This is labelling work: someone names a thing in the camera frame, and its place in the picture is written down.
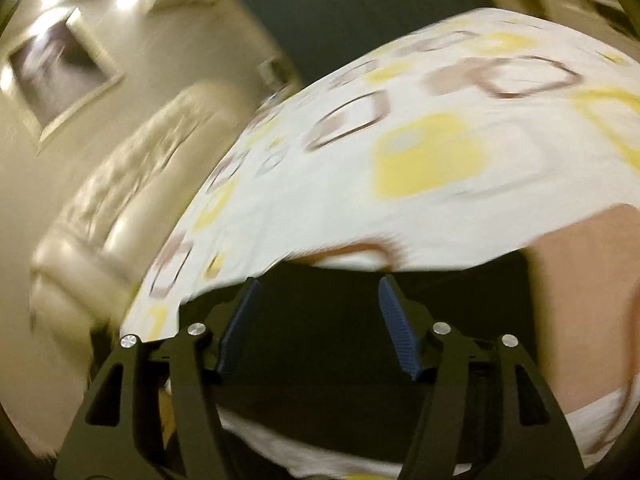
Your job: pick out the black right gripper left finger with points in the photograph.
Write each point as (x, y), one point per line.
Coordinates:
(150, 413)

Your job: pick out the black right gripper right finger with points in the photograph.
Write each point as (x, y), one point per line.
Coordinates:
(487, 412)

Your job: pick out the black pants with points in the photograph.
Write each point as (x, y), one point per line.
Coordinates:
(315, 361)

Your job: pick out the cream tufted headboard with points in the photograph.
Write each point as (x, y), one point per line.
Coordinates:
(87, 268)

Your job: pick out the white patterned bed sheet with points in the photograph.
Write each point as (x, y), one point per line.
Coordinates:
(488, 133)

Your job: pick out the framed wall picture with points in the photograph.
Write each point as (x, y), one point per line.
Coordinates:
(52, 70)

